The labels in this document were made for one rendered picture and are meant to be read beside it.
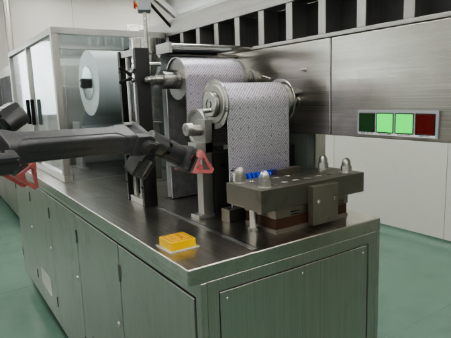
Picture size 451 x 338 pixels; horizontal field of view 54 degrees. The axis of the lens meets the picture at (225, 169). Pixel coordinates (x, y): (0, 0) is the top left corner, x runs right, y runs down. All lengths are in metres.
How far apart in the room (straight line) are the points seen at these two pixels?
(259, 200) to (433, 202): 2.99
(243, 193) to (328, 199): 0.25
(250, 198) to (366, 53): 0.53
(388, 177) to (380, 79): 2.97
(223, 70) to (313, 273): 0.76
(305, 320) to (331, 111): 0.63
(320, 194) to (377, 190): 3.10
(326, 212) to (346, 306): 0.29
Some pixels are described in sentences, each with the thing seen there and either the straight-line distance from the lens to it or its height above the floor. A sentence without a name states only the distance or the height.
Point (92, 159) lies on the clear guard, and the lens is 2.22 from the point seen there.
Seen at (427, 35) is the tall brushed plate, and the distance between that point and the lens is 1.25.
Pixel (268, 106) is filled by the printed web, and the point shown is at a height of 1.24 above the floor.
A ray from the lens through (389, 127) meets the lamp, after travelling 1.30.
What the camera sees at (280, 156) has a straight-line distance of 1.43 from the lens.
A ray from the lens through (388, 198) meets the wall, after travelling 4.28.
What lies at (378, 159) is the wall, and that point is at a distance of 4.29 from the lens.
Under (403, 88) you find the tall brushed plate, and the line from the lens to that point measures 1.28.
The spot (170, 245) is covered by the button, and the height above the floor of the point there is 0.92.
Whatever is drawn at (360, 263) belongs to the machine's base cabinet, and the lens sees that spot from 1.39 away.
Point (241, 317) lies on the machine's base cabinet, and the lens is 1.13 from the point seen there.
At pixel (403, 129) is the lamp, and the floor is 1.17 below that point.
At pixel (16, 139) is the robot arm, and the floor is 1.21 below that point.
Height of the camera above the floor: 1.27
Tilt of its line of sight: 9 degrees down
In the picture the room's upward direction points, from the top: 2 degrees counter-clockwise
